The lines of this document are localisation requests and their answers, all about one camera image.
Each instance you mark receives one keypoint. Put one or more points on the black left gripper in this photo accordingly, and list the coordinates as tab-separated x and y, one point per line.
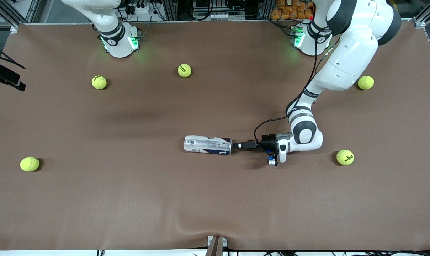
269	142

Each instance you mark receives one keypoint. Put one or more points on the white blue tennis ball can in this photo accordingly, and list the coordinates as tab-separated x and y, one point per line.
207	145

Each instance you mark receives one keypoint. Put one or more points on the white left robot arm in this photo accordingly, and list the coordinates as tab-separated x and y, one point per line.
350	53

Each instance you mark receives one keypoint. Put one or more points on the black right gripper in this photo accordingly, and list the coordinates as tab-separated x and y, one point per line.
7	74

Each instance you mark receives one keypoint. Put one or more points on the yellow tennis ball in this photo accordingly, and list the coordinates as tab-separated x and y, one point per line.
366	83
345	157
30	164
184	70
99	82

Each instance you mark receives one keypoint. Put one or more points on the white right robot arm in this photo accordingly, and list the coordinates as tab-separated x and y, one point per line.
117	42

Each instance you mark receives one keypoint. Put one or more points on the metal table clamp bracket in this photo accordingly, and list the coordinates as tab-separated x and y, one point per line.
214	249

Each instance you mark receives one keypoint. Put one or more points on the white connector block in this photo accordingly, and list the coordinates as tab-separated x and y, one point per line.
218	16

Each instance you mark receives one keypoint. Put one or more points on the aluminium frame strut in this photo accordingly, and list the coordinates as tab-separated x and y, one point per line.
421	21
12	19

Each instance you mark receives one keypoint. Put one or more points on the white power strip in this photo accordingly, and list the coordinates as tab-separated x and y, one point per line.
140	10

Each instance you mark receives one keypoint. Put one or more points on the orange packets pile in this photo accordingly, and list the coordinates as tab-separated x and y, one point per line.
289	10

